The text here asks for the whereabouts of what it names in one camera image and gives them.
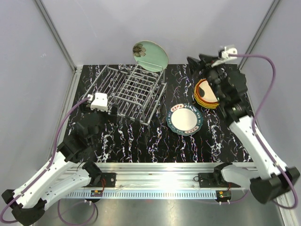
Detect stack of orange red plates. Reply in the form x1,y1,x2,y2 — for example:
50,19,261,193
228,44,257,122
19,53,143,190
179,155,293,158
194,79,219,109

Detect aluminium frame post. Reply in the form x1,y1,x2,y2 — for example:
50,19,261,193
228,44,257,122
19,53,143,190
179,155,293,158
32,0,83,75
244,0,282,55

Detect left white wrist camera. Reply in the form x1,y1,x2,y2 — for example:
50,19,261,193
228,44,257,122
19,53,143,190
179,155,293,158
87,92,108,112

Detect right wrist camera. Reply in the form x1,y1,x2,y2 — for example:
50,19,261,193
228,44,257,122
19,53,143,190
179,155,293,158
211,45,238,67

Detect purple cable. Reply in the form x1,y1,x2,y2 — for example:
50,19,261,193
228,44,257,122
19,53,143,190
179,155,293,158
229,53,298,209
0,98,97,224

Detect white slotted cable duct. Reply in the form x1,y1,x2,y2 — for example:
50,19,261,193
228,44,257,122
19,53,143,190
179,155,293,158
65,189,217,200

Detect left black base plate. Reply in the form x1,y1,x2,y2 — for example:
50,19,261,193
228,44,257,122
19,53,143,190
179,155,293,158
95,172,117,188

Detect green floral plate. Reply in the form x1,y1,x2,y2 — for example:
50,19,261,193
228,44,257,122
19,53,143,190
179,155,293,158
132,40,168,73

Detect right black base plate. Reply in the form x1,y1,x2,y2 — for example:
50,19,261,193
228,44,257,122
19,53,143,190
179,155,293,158
193,173,240,188

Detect grey wire dish rack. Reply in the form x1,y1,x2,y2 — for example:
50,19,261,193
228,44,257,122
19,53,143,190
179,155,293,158
83,64,167,126

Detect right aluminium frame post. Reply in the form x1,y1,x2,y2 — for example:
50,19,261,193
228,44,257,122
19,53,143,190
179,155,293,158
244,0,282,55

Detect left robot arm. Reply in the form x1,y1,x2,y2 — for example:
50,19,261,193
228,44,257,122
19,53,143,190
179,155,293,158
0,104,117,226

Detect cream plate with black flower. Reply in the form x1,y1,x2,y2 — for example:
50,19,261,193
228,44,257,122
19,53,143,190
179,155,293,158
197,79,218,103

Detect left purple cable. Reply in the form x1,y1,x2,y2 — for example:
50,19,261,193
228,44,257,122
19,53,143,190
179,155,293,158
0,98,97,224

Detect left aluminium frame post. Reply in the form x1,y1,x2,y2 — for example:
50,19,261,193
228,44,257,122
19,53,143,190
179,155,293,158
32,0,83,75

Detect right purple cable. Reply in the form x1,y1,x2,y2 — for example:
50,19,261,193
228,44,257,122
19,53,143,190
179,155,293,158
229,53,298,209

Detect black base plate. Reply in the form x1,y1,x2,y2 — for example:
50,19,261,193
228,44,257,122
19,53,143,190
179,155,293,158
193,173,240,188
95,172,117,188

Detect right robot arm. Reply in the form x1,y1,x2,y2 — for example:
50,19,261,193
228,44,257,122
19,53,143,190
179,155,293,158
187,54,300,208

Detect white plate blue patterned rim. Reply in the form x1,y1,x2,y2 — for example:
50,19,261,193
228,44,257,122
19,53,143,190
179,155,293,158
166,104,203,136

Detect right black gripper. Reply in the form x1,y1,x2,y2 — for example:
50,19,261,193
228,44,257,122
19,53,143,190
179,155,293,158
187,55,226,103

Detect aluminium mounting rail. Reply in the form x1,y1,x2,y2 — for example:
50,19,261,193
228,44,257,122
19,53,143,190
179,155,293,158
30,162,286,190

